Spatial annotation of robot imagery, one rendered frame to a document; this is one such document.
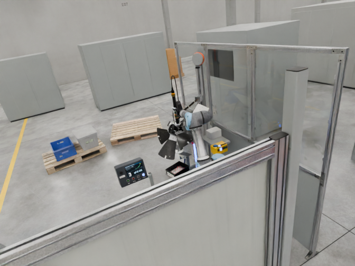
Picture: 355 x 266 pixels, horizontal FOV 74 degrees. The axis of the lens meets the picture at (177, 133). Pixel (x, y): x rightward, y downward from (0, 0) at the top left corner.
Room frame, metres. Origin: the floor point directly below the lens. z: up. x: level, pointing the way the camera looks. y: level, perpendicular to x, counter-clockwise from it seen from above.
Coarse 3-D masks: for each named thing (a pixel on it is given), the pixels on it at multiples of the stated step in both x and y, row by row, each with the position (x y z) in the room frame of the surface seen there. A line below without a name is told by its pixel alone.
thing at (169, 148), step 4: (168, 140) 2.51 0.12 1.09; (172, 140) 2.50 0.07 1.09; (164, 144) 2.50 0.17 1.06; (168, 144) 2.48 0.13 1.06; (172, 144) 2.48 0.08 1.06; (164, 148) 2.47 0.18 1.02; (168, 148) 2.45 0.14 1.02; (172, 148) 2.44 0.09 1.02; (160, 152) 2.47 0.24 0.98; (164, 152) 2.44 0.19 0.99; (168, 152) 2.43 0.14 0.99; (172, 152) 2.41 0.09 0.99; (164, 156) 2.41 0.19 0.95; (168, 156) 2.39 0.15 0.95; (172, 156) 2.38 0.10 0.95
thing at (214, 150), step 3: (222, 141) 2.32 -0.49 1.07; (213, 144) 2.30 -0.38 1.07; (216, 144) 2.29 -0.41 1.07; (219, 144) 2.28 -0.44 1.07; (225, 144) 2.26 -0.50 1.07; (213, 147) 2.23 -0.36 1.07; (216, 147) 2.22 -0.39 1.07; (219, 147) 2.22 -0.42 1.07; (213, 150) 2.23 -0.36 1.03; (216, 150) 2.20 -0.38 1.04; (219, 150) 2.22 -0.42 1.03; (222, 150) 2.23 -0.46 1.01; (225, 150) 2.24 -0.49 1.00; (213, 153) 2.24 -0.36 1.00; (216, 153) 2.20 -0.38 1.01; (219, 153) 2.21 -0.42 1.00
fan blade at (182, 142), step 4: (184, 132) 2.47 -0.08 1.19; (176, 136) 2.42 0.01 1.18; (180, 136) 2.40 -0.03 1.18; (184, 136) 2.38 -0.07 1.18; (188, 136) 2.37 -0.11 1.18; (192, 136) 2.34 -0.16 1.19; (180, 140) 2.33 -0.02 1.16; (184, 140) 2.31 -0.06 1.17; (188, 140) 2.29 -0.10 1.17; (192, 140) 2.27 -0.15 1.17; (180, 144) 2.28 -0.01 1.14; (184, 144) 2.26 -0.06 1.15; (180, 148) 2.23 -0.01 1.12
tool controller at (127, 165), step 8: (136, 160) 1.90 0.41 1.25; (120, 168) 1.82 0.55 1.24; (128, 168) 1.84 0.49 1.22; (136, 168) 1.86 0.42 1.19; (144, 168) 1.88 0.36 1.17; (120, 176) 1.80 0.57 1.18; (136, 176) 1.84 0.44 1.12; (144, 176) 1.86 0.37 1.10; (120, 184) 1.77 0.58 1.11; (128, 184) 1.79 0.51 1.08
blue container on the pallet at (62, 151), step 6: (66, 138) 4.86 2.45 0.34; (54, 144) 4.73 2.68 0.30; (60, 144) 4.78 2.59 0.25; (66, 144) 4.84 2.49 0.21; (72, 144) 4.50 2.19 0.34; (54, 150) 4.70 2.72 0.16; (60, 150) 4.25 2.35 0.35; (66, 150) 4.30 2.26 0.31; (72, 150) 4.36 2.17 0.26; (60, 156) 4.23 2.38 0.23; (66, 156) 4.28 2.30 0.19
